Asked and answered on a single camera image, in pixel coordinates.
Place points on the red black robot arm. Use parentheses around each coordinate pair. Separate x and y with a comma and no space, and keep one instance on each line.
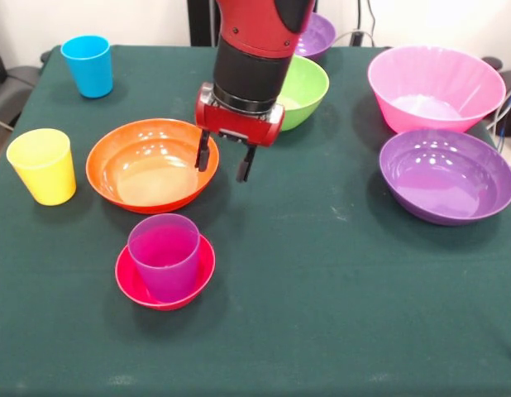
(255,41)

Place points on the black power plug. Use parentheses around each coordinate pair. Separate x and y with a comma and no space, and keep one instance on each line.
(356,38)

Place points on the blue plastic cup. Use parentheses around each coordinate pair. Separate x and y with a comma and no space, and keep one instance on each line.
(90,70)

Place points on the pink large bowl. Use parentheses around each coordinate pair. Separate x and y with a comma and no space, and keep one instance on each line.
(433,91)

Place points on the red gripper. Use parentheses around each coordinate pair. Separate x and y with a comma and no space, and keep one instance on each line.
(239,124)

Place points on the purple rounded deep bowl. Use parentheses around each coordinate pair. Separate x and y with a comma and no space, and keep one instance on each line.
(319,35)

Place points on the black rounded object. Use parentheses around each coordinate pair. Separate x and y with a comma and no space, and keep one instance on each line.
(492,63)

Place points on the purple wide shallow bowl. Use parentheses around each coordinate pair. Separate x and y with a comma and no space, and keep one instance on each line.
(445,178)

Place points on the red small bowl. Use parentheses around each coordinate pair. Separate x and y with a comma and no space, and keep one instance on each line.
(129,285)

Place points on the purple plastic cup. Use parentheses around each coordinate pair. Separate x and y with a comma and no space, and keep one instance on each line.
(166,277)

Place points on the black office chair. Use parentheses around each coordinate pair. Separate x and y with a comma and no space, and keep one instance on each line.
(15,82)

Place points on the black small knob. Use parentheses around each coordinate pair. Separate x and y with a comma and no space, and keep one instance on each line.
(44,56)

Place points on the green bowl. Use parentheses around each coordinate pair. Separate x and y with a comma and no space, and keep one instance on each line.
(307,91)

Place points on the dark green table cloth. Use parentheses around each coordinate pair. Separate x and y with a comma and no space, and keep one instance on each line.
(363,310)

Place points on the yellow plastic cup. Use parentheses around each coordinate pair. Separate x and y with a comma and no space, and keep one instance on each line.
(44,178)

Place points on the orange wide shallow bowl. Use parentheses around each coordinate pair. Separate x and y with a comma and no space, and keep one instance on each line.
(152,169)

